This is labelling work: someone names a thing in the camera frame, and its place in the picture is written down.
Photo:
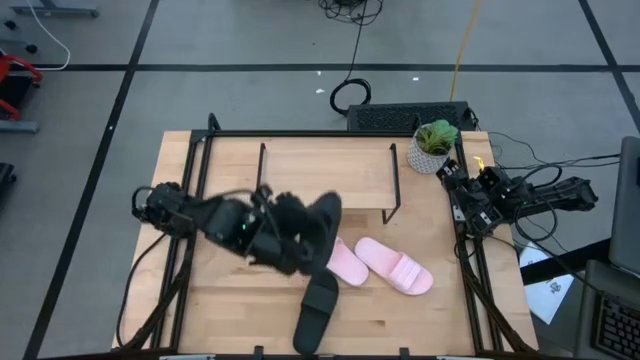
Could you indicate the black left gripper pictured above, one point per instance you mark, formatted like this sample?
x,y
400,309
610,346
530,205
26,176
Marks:
x,y
280,225

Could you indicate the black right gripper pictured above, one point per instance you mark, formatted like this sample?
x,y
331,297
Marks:
x,y
490,182

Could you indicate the black slide sandal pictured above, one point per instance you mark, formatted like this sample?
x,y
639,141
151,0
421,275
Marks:
x,y
315,310
328,220

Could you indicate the pink slide sandal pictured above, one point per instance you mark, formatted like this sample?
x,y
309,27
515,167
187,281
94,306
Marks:
x,y
347,265
395,265

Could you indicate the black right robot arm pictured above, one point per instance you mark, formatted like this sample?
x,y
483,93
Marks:
x,y
560,192

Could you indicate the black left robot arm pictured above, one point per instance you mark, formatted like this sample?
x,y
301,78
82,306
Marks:
x,y
170,207

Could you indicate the wooden shelf with black legs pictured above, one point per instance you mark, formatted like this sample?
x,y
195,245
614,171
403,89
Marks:
x,y
325,170

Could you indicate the green plant in patterned pot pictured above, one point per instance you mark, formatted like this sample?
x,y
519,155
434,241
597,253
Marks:
x,y
432,145

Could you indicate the black keyboard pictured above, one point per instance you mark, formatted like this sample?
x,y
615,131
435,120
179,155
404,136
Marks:
x,y
620,327
400,116

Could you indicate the black desk bar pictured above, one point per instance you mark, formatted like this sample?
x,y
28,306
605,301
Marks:
x,y
565,262

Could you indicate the white paper sheet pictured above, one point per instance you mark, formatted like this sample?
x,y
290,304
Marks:
x,y
547,295

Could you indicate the grey monitor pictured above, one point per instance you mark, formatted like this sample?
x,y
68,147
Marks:
x,y
627,210

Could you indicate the grey floor stand base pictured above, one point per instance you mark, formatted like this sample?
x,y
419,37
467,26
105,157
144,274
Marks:
x,y
17,126
55,7

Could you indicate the red and black cart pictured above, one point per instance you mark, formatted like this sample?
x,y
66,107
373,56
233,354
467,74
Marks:
x,y
12,85

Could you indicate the black caster wheel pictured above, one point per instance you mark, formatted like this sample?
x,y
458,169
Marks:
x,y
31,48
9,24

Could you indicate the black metal rig frame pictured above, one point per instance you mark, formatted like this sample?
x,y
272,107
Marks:
x,y
300,133

